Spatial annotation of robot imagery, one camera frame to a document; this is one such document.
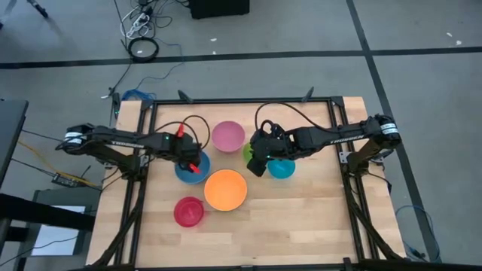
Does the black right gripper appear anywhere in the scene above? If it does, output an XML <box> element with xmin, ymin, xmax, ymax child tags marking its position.
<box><xmin>248</xmin><ymin>125</ymin><xmax>297</xmax><ymax>160</ymax></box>

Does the teal bowl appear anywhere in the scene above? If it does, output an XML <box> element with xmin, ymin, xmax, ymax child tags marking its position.
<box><xmin>266</xmin><ymin>157</ymin><xmax>297</xmax><ymax>180</ymax></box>

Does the blue bowl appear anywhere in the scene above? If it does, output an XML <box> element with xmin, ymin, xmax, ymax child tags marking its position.
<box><xmin>174</xmin><ymin>150</ymin><xmax>212</xmax><ymax>185</ymax></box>

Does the green bowl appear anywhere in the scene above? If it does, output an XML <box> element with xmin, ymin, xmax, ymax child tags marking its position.
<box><xmin>242</xmin><ymin>142</ymin><xmax>257</xmax><ymax>165</ymax></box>

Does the pink bowl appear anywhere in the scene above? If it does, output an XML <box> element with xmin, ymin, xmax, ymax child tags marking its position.
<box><xmin>211</xmin><ymin>120</ymin><xmax>246</xmax><ymax>154</ymax></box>

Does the orange bowl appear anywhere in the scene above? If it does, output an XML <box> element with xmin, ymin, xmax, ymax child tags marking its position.
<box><xmin>203</xmin><ymin>169</ymin><xmax>249</xmax><ymax>212</ymax></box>

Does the red bowl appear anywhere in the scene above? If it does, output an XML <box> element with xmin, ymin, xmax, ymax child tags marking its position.
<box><xmin>173</xmin><ymin>196</ymin><xmax>206</xmax><ymax>228</ymax></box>

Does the small black electronics box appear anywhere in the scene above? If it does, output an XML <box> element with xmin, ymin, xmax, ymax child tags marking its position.
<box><xmin>51</xmin><ymin>172</ymin><xmax>82</xmax><ymax>188</ymax></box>

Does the white power strip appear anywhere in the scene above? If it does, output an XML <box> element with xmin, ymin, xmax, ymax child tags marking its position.
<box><xmin>120</xmin><ymin>11</ymin><xmax>151</xmax><ymax>41</ymax></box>

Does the black equipment case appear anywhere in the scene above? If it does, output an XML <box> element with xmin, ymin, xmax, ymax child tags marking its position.
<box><xmin>188</xmin><ymin>0</ymin><xmax>251</xmax><ymax>20</ymax></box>

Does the black beam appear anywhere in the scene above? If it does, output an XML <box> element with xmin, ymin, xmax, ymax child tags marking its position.
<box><xmin>0</xmin><ymin>193</ymin><xmax>96</xmax><ymax>233</ymax></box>

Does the grey stand with white panel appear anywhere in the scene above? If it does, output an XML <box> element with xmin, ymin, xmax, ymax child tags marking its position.
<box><xmin>29</xmin><ymin>187</ymin><xmax>101</xmax><ymax>257</ymax></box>

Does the black desk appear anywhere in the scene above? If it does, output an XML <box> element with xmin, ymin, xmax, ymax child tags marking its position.
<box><xmin>0</xmin><ymin>99</ymin><xmax>29</xmax><ymax>187</ymax></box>

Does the black tripod leg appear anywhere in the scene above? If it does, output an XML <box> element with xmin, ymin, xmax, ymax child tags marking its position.
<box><xmin>26</xmin><ymin>0</ymin><xmax>50</xmax><ymax>19</ymax></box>

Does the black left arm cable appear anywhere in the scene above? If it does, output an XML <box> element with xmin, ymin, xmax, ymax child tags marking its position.
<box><xmin>154</xmin><ymin>114</ymin><xmax>212</xmax><ymax>150</ymax></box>

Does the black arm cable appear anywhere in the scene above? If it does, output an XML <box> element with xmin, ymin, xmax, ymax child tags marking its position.
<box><xmin>154</xmin><ymin>114</ymin><xmax>212</xmax><ymax>150</ymax></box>
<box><xmin>255</xmin><ymin>101</ymin><xmax>329</xmax><ymax>133</ymax></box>

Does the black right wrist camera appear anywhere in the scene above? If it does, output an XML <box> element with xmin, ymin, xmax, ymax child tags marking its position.
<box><xmin>246</xmin><ymin>156</ymin><xmax>269</xmax><ymax>178</ymax></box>

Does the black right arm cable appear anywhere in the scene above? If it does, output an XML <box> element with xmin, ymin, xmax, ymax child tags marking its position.
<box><xmin>255</xmin><ymin>101</ymin><xmax>329</xmax><ymax>133</ymax></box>

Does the black aluminium table frame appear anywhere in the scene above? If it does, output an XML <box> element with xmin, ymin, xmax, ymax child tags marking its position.
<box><xmin>69</xmin><ymin>96</ymin><xmax>482</xmax><ymax>271</ymax></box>

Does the blue cable bundle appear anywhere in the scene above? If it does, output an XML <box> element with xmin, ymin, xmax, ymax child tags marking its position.
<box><xmin>120</xmin><ymin>88</ymin><xmax>157</xmax><ymax>102</ymax></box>

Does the yellow cable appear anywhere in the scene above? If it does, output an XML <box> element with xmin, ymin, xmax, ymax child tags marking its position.
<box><xmin>17</xmin><ymin>139</ymin><xmax>99</xmax><ymax>188</ymax></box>

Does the black coiled cable ring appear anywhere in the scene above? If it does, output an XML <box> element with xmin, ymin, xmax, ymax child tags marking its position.
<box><xmin>127</xmin><ymin>36</ymin><xmax>160</xmax><ymax>63</ymax></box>

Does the blue looped floor cable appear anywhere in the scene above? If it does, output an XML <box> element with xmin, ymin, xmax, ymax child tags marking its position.
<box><xmin>394</xmin><ymin>205</ymin><xmax>441</xmax><ymax>263</ymax></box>

